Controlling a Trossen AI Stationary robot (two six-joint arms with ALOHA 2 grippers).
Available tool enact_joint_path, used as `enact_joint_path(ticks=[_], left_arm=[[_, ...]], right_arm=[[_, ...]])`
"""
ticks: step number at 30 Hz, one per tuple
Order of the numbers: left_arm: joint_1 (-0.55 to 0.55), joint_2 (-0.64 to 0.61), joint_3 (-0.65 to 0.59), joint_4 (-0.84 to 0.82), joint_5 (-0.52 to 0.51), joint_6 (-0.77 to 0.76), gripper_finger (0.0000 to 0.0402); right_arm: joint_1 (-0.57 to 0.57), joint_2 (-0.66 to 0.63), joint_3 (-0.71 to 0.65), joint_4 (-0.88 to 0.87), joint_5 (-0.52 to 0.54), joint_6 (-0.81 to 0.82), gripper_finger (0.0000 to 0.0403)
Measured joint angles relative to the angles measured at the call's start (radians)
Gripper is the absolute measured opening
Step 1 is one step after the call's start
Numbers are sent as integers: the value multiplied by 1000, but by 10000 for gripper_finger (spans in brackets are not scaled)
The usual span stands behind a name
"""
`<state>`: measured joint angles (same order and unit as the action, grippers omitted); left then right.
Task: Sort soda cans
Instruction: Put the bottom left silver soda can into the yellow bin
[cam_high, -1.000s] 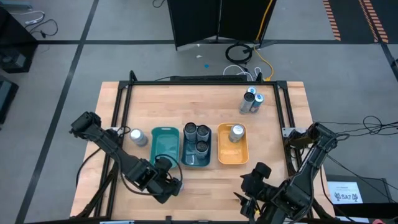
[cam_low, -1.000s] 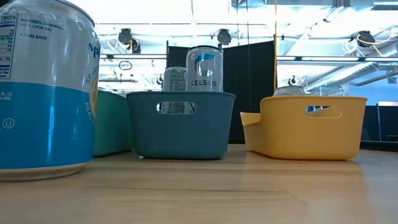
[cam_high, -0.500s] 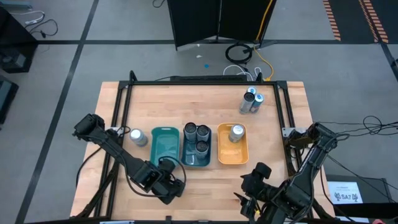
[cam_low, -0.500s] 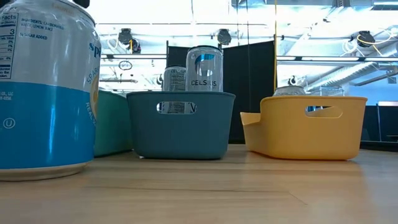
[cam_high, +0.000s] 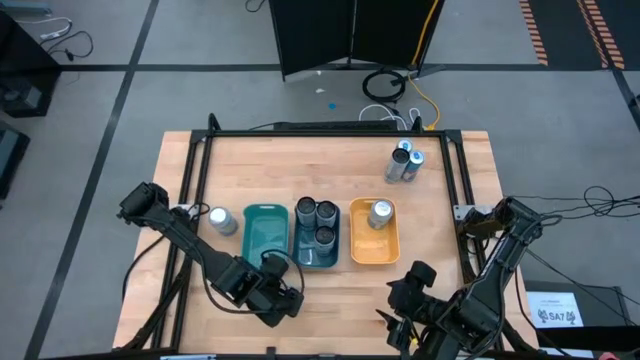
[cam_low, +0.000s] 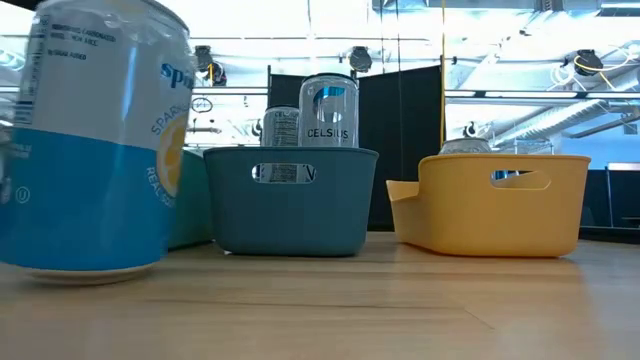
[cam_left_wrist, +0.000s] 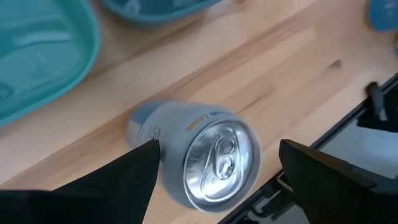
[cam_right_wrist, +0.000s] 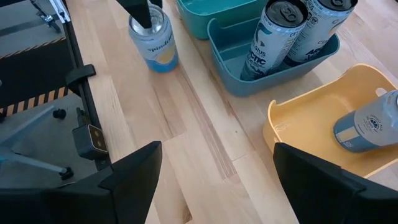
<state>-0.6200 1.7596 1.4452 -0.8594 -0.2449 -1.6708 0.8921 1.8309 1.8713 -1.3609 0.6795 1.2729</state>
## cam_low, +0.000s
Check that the Spindrift lemon sparkling water can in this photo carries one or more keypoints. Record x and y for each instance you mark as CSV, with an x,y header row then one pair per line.
x,y
90,200
465,146

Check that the teal green plastic bin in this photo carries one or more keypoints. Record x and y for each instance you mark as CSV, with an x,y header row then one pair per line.
x,y
192,205

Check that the Celsius Arctic Vibe can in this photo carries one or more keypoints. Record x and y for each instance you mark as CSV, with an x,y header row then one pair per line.
x,y
281,127
328,110

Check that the yellow plastic bin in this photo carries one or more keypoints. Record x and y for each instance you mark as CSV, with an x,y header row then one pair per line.
x,y
475,225

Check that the dark blue plastic bin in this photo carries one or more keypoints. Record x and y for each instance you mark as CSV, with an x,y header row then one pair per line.
x,y
290,220

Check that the black folding room divider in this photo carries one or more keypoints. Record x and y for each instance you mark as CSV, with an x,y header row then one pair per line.
x,y
400,150

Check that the dark background furniture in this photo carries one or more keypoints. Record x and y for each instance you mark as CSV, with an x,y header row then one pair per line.
x,y
615,210

